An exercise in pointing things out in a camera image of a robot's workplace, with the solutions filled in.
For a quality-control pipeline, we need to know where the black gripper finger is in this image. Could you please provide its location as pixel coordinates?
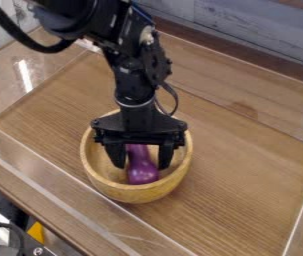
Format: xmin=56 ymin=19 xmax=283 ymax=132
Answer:
xmin=157 ymin=143 xmax=173 ymax=170
xmin=104 ymin=143 xmax=125 ymax=169

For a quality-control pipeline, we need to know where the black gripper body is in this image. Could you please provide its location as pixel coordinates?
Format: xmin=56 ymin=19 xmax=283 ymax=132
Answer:
xmin=91 ymin=100 xmax=187 ymax=147

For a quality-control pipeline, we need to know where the purple toy eggplant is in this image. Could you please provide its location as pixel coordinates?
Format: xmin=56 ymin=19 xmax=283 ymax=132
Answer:
xmin=127 ymin=144 xmax=159 ymax=185

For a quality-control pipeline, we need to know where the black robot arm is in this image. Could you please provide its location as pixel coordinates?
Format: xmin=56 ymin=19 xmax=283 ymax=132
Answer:
xmin=26 ymin=0 xmax=187 ymax=169

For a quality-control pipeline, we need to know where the brown wooden bowl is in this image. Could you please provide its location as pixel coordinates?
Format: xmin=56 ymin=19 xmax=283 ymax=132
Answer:
xmin=79 ymin=127 xmax=193 ymax=204

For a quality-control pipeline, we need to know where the yellow black equipment under table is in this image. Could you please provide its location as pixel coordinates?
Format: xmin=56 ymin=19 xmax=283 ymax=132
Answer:
xmin=0 ymin=199 xmax=57 ymax=256

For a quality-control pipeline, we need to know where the clear acrylic barrier wall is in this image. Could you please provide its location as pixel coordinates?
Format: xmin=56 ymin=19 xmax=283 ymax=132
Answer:
xmin=0 ymin=35 xmax=303 ymax=256

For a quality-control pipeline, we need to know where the black cable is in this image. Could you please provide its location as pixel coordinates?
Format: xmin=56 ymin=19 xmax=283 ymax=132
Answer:
xmin=0 ymin=0 xmax=77 ymax=54

